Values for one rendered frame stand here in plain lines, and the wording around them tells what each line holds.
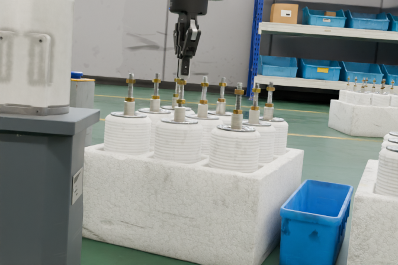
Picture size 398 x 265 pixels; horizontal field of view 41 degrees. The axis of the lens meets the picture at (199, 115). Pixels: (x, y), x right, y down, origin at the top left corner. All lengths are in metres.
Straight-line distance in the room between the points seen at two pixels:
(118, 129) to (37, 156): 0.46
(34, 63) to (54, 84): 0.04
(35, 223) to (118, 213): 0.44
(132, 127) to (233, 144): 0.22
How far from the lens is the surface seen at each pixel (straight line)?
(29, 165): 0.65
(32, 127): 0.63
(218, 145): 1.00
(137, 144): 1.09
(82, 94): 1.22
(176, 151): 1.03
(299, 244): 1.02
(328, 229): 1.00
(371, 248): 0.94
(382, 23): 5.69
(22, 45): 0.65
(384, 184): 0.95
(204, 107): 1.17
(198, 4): 1.04
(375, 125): 3.28
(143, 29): 6.22
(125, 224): 1.08
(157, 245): 1.06
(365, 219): 0.92
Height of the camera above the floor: 0.38
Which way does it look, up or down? 6 degrees down
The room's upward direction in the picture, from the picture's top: 4 degrees clockwise
